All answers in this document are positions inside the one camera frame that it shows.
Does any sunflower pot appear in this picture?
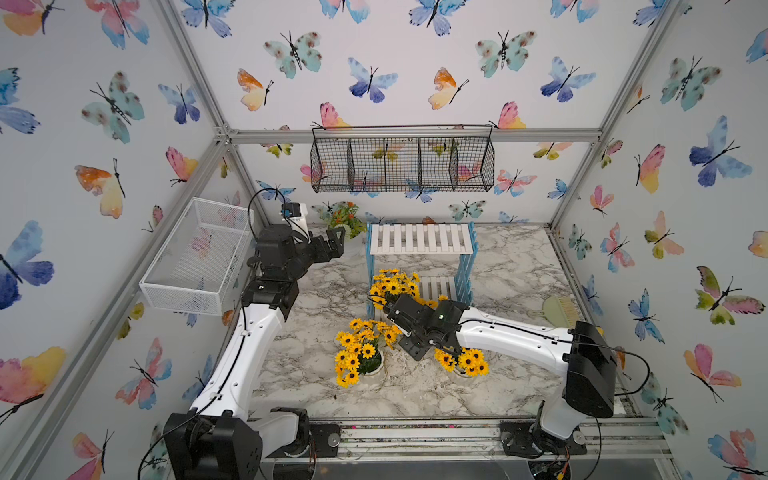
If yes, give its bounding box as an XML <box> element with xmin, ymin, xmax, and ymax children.
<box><xmin>334</xmin><ymin>318</ymin><xmax>401</xmax><ymax>388</ymax></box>
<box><xmin>417</xmin><ymin>295</ymin><xmax>449</xmax><ymax>310</ymax></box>
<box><xmin>435</xmin><ymin>348</ymin><xmax>490</xmax><ymax>378</ymax></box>
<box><xmin>369</xmin><ymin>269</ymin><xmax>421</xmax><ymax>310</ymax></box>

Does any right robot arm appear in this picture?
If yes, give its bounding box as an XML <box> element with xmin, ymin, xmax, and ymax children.
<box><xmin>381</xmin><ymin>295</ymin><xmax>618</xmax><ymax>440</ymax></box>

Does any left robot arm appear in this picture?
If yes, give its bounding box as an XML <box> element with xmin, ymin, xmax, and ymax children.
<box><xmin>161</xmin><ymin>224</ymin><xmax>345</xmax><ymax>479</ymax></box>

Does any mixed flower pot behind shelf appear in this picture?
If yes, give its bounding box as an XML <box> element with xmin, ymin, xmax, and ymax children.
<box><xmin>327</xmin><ymin>201</ymin><xmax>367</xmax><ymax>239</ymax></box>

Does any blue white wooden shelf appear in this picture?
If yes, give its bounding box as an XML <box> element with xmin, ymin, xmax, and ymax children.
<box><xmin>365</xmin><ymin>223</ymin><xmax>479</xmax><ymax>305</ymax></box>

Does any green hand brush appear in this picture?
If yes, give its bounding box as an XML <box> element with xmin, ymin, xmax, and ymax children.
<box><xmin>542</xmin><ymin>296</ymin><xmax>582</xmax><ymax>329</ymax></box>

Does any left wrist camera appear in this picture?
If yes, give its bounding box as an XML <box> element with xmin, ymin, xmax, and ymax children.
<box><xmin>281</xmin><ymin>202</ymin><xmax>309</xmax><ymax>238</ymax></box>

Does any white mesh wall basket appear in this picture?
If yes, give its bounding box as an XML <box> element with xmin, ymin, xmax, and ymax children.
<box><xmin>139</xmin><ymin>197</ymin><xmax>252</xmax><ymax>316</ymax></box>

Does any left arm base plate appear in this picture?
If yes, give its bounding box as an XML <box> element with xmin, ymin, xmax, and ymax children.
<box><xmin>269</xmin><ymin>422</ymin><xmax>341</xmax><ymax>460</ymax></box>

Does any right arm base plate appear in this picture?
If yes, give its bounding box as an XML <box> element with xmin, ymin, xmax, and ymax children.
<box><xmin>499</xmin><ymin>420</ymin><xmax>588</xmax><ymax>460</ymax></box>

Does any black wire wall basket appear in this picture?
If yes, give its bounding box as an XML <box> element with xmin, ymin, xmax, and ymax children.
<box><xmin>306</xmin><ymin>125</ymin><xmax>496</xmax><ymax>194</ymax></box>

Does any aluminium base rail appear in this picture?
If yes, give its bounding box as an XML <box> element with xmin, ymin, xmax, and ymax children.
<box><xmin>257</xmin><ymin>416</ymin><xmax>673</xmax><ymax>464</ymax></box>

